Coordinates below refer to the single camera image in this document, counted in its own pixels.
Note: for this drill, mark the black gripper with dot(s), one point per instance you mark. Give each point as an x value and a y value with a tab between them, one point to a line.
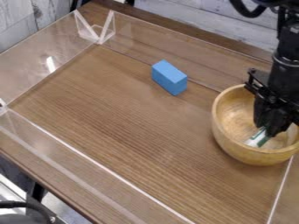
277	100

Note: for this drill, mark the green and white marker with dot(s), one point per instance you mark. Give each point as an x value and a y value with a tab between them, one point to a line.
259	139

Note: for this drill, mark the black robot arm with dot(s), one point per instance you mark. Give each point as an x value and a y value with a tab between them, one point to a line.
286	55

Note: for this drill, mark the brown wooden bowl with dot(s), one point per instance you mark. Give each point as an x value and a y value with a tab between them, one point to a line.
233	128

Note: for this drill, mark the blue rectangular block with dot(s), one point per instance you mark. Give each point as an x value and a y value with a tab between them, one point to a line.
169	77

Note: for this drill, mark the black metal base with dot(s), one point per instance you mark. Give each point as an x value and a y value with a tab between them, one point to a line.
27	216

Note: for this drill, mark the clear acrylic tray wall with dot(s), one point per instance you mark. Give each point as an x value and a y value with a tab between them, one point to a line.
121	149

